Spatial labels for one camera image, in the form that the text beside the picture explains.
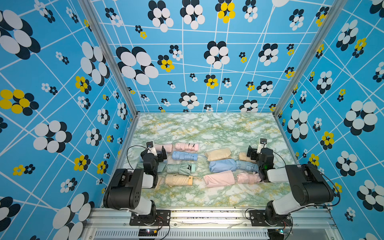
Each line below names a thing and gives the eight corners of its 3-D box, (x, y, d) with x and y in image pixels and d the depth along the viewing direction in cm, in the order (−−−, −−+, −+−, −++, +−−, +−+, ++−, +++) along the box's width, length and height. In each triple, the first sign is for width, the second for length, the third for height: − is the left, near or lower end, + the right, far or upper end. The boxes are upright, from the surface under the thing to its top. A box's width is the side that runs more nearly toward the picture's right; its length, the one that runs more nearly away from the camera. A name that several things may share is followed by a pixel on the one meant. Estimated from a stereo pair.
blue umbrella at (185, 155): (172, 161, 96) (171, 158, 93) (173, 154, 99) (172, 151, 96) (197, 161, 96) (197, 158, 92) (197, 154, 99) (197, 151, 96)
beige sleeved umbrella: (207, 163, 95) (207, 160, 92) (205, 154, 99) (205, 150, 96) (231, 159, 97) (232, 155, 93) (228, 150, 101) (229, 147, 97)
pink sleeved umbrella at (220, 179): (206, 189, 84) (206, 187, 82) (204, 177, 89) (204, 175, 86) (234, 184, 86) (236, 182, 84) (231, 172, 91) (231, 170, 88)
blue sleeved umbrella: (210, 173, 90) (210, 171, 88) (208, 163, 94) (208, 161, 92) (236, 170, 91) (237, 168, 89) (234, 160, 95) (235, 158, 93)
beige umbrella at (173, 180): (165, 186, 85) (164, 184, 82) (166, 176, 89) (165, 174, 86) (192, 186, 85) (192, 184, 82) (192, 176, 89) (192, 174, 86)
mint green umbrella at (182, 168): (166, 175, 89) (165, 172, 86) (167, 166, 93) (166, 163, 90) (195, 175, 89) (195, 172, 86) (195, 166, 93) (195, 163, 90)
